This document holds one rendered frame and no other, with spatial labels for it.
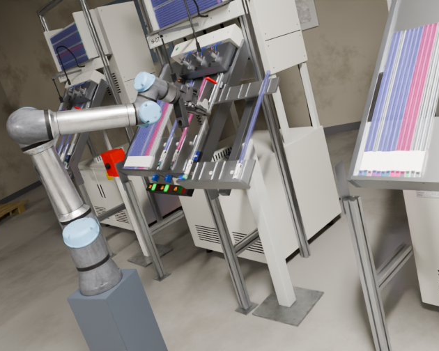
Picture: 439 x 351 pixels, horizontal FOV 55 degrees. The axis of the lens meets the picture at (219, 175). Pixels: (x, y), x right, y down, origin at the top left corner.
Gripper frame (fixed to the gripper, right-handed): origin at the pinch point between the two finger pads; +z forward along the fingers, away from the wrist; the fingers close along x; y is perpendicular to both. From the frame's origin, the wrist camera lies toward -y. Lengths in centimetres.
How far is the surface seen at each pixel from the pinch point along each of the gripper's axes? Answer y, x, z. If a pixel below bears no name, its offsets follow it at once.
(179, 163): -17.3, 25.8, 10.9
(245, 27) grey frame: 49, 2, 19
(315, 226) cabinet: -36, 2, 99
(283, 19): 66, 1, 47
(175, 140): -4.4, 35.7, 14.6
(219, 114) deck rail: 5.6, 7.5, 14.8
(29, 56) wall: 172, 472, 94
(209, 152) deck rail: -12.4, 8.8, 13.0
